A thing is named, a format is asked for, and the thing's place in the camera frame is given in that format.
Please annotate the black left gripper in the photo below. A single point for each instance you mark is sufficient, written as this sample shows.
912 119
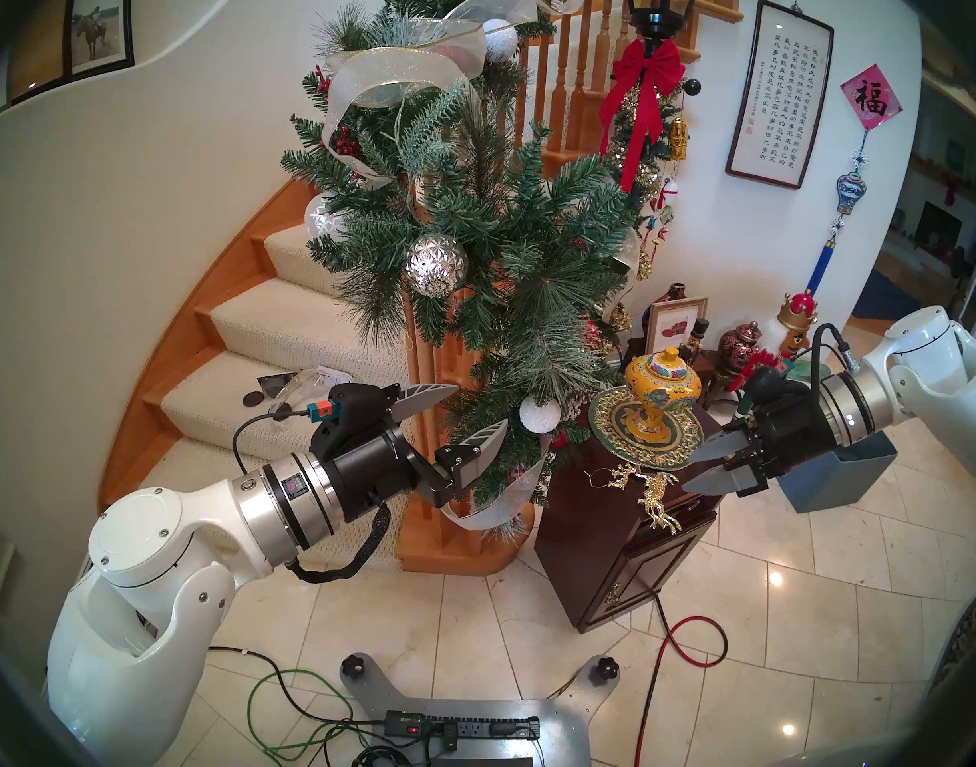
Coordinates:
376 470

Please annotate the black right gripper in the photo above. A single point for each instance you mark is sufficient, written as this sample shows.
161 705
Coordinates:
791 438

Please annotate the gold glitter reindeer ornament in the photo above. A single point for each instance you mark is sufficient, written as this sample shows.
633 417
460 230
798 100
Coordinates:
659 502

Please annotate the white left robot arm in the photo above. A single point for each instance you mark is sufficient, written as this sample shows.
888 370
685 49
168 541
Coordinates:
152 550

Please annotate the white glitter ball ornament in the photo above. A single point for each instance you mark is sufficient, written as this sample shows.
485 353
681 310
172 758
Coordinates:
540 415
500 40

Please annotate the silver faceted ball ornament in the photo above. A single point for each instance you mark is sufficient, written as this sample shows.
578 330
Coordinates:
437 264

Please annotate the red ball ornament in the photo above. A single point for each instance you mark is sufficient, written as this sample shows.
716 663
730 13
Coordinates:
592 334

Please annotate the green pine Christmas garland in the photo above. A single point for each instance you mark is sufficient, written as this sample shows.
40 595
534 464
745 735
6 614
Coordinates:
496 238

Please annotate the clear glass ball ornament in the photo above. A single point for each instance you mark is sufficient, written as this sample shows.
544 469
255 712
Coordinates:
320 218

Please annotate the gold bell ornament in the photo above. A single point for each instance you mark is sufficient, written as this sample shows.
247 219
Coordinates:
678 138

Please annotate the sheer white gold-edged ribbon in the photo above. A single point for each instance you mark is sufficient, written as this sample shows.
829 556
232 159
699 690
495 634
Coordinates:
496 510
408 62

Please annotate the yellow porcelain lidded jar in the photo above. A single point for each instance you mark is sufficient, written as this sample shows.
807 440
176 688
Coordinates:
659 382

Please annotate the blue-grey waste bin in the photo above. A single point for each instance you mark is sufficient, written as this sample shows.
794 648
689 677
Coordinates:
847 478

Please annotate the green jade stone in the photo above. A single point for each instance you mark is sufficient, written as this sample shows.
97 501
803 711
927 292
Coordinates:
803 367

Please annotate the green gold round mat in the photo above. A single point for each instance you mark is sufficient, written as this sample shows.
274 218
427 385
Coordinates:
616 430

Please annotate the dark cloisonne lidded jar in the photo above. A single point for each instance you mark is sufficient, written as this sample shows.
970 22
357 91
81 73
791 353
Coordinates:
739 340

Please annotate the small dark nutcracker figure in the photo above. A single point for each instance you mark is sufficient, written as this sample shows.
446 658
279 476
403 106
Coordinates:
699 338

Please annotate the clear plastic packaging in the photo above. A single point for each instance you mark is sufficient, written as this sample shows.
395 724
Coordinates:
316 380

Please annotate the dark wooden cabinet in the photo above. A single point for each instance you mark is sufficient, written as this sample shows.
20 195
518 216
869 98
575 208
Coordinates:
600 534

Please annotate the large red crowned nutcracker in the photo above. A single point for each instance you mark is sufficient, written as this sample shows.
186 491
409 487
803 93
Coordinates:
798 314

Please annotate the black round disc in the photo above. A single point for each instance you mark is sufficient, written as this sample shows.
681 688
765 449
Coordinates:
280 411
254 399

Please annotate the black card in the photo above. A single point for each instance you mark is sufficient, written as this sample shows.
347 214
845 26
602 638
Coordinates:
276 384

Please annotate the carpeted wooden staircase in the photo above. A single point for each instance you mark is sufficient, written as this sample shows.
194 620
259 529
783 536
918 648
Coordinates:
296 326

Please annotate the dark red vase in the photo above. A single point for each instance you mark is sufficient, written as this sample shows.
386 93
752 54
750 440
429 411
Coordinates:
676 291

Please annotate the blue floor rug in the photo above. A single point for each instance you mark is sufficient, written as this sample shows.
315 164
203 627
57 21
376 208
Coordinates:
887 294

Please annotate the black base knob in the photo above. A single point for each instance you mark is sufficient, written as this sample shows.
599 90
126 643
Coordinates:
353 665
608 668

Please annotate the dark patterned rug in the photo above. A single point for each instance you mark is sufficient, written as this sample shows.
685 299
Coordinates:
967 645

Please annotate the blue porcelain charm with tassel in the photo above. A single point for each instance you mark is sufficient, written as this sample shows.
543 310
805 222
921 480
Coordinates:
851 190

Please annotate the black power strip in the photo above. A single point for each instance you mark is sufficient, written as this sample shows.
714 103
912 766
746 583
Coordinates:
488 727

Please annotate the red berry cluster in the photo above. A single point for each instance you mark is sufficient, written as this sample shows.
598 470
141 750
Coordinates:
344 142

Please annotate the dark fireplace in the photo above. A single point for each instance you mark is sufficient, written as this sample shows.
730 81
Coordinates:
939 226

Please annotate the framed Chinese calligraphy scroll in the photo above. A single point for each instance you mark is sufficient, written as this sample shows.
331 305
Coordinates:
779 94

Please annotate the wooden stair balustrade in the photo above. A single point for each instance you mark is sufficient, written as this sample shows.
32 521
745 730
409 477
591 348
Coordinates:
572 70

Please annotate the red diamond fu paper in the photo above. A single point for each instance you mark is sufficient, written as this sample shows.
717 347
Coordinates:
871 98

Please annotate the red velvet bow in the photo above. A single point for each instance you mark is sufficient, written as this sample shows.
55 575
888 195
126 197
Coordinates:
648 70

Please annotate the black lantern lamp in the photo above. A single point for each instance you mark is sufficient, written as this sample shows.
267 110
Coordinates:
663 2

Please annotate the framed horse rider photo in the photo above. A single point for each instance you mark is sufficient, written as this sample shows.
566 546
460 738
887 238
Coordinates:
96 30

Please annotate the brown framed picture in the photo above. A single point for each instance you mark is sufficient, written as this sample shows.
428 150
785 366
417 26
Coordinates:
40 46

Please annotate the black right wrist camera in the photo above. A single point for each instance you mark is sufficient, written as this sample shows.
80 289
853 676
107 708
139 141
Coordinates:
766 390

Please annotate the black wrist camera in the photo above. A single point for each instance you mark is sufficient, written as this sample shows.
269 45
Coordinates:
766 390
356 410

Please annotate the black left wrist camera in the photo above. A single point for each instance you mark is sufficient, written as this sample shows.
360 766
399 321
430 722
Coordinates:
356 410

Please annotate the small silver picture frame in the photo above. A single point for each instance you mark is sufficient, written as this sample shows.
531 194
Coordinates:
675 322

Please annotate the lamp post garland with tinsel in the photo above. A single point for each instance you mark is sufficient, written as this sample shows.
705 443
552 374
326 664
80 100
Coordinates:
655 178

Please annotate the grey metal robot base plate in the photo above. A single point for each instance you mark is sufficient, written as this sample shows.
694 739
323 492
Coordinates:
568 717

